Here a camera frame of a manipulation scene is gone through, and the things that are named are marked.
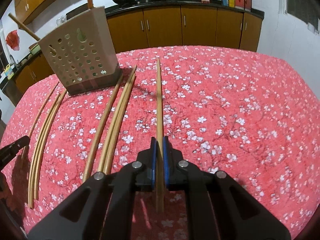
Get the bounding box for yellow detergent jug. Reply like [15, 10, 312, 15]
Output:
[4, 64, 14, 80]

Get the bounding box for red floral tablecloth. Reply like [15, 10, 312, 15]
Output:
[1, 46, 319, 237]

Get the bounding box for window with grille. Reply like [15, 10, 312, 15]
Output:
[286, 0, 319, 33]

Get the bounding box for beige perforated utensil holder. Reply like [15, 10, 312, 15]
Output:
[38, 7, 122, 95]

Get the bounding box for green pot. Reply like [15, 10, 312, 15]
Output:
[29, 43, 41, 55]

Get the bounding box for brown lower kitchen cabinets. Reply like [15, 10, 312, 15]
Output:
[12, 0, 264, 93]

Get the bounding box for red plastic bag on wall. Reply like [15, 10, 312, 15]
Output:
[5, 30, 20, 51]

